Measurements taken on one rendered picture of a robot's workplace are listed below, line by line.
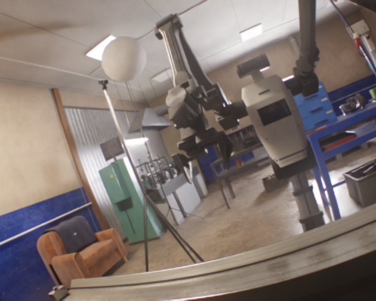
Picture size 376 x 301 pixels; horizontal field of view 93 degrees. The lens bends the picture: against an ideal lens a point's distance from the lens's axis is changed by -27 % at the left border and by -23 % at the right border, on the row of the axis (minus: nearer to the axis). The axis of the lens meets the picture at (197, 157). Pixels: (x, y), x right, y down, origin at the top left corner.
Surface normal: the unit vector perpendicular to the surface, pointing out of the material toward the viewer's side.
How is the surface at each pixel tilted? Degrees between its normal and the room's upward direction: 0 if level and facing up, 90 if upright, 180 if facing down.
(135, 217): 90
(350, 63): 90
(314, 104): 90
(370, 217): 45
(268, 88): 90
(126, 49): 103
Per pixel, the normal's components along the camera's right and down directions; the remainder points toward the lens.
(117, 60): 0.25, 0.35
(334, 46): -0.28, 0.13
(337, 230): -0.47, -0.56
